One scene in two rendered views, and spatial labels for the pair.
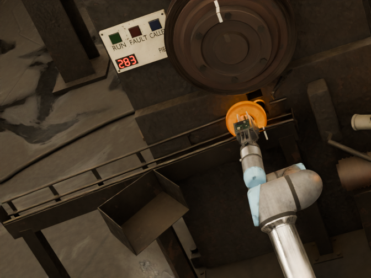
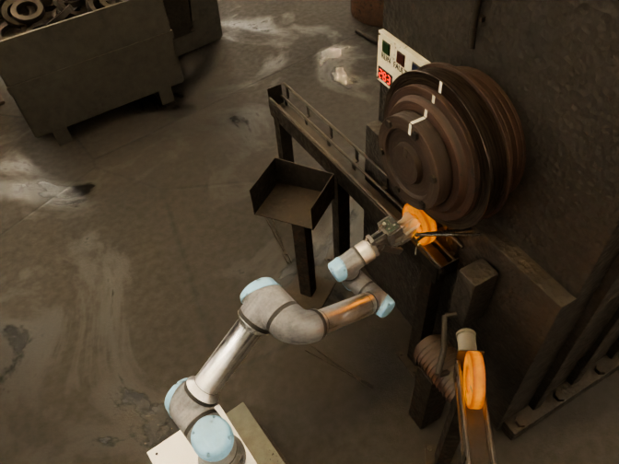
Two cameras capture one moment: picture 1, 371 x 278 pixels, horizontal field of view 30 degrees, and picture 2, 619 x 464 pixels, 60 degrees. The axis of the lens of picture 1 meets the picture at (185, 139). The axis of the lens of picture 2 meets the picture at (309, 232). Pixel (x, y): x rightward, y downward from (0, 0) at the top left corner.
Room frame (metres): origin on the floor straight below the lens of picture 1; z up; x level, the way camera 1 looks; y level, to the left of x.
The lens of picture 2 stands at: (1.23, -0.95, 2.12)
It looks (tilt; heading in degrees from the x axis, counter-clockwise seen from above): 49 degrees down; 51
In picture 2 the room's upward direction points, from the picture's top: 5 degrees counter-clockwise
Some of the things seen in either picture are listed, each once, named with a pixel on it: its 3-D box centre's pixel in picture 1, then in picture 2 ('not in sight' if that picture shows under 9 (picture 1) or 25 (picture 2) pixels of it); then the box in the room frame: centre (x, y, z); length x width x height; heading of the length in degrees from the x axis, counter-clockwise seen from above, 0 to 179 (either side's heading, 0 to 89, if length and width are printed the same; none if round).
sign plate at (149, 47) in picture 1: (140, 42); (402, 72); (2.45, 0.01, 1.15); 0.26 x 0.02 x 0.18; 76
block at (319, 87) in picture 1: (323, 111); (473, 293); (2.22, -0.53, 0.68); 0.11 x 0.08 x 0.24; 166
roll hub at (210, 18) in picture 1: (231, 46); (412, 161); (2.17, -0.27, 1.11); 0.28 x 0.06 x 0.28; 76
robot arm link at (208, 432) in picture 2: not in sight; (213, 439); (1.35, -0.26, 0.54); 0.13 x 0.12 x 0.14; 87
